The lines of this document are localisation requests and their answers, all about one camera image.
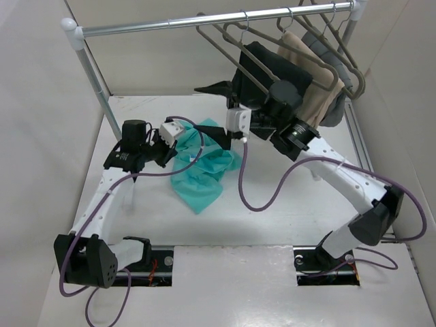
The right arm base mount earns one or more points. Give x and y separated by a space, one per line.
316 269

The taupe hanger with grey garment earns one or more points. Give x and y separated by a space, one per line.
342 35

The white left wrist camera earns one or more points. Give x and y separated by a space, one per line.
170 131

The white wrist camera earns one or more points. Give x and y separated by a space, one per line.
170 131
238 120

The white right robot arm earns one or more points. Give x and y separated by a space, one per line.
377 203

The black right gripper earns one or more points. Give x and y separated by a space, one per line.
219 135

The white metal clothes rack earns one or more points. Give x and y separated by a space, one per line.
163 57

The cream ribbed garment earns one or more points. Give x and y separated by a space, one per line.
320 105

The teal t shirt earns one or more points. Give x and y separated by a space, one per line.
200 185

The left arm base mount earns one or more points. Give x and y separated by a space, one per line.
158 273

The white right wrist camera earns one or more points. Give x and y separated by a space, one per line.
238 120

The aluminium rail right side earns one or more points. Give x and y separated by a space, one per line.
362 154

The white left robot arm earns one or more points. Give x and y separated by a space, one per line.
84 255

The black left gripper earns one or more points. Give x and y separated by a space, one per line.
168 152

